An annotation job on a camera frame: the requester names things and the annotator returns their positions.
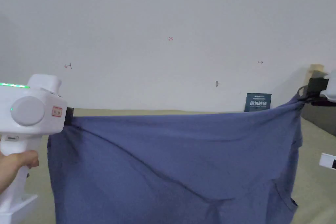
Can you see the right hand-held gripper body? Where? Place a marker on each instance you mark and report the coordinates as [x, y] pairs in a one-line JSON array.
[[319, 86]]

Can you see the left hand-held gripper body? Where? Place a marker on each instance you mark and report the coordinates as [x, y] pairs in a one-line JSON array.
[[31, 119]]

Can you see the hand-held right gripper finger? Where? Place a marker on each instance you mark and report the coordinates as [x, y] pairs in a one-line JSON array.
[[323, 102], [302, 91]]

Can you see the dark blue shirt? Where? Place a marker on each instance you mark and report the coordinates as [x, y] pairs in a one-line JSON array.
[[170, 171]]

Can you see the person's left hand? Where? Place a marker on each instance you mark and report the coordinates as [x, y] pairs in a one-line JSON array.
[[15, 165]]

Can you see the grey padded headboard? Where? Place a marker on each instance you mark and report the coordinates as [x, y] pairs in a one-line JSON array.
[[319, 119]]

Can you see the dark printed card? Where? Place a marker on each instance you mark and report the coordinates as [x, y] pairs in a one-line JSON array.
[[258, 101]]

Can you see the pale wooden post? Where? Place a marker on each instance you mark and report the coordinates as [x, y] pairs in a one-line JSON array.
[[315, 70]]

